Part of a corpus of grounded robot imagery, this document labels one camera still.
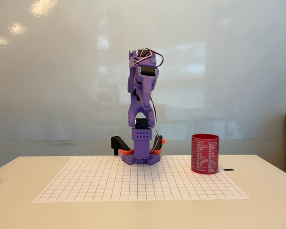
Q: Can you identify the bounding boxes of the white grid paper sheet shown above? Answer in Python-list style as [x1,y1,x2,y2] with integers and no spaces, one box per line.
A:
[32,156,250,203]

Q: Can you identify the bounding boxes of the black orange table clamp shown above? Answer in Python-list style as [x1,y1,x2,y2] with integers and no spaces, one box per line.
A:
[111,135,134,156]
[152,135,167,155]

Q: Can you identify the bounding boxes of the red printed cup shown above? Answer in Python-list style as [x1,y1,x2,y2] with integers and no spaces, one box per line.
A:
[190,134,220,175]

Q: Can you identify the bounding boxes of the red white black wrist cable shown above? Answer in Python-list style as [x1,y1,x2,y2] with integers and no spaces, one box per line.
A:
[133,47,165,71]

